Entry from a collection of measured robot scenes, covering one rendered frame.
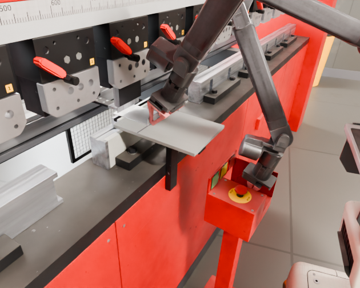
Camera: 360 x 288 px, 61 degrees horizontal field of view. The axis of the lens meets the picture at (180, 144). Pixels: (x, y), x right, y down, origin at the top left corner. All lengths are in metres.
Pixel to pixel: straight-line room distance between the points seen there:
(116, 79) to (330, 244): 1.65
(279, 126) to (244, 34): 0.28
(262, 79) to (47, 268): 0.69
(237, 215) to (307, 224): 1.21
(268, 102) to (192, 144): 0.26
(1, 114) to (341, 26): 0.80
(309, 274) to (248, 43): 1.02
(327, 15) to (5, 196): 0.86
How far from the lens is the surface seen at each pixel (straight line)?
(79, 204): 0.81
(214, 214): 1.01
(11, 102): 0.63
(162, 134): 0.82
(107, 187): 0.85
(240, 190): 0.96
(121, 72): 0.81
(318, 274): 1.53
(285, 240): 1.99
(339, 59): 4.95
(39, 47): 0.64
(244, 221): 0.97
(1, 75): 0.61
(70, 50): 0.69
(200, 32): 0.63
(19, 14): 0.62
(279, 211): 2.15
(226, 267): 1.28
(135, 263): 1.03
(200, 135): 0.83
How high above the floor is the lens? 1.41
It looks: 32 degrees down
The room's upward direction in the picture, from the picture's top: 3 degrees clockwise
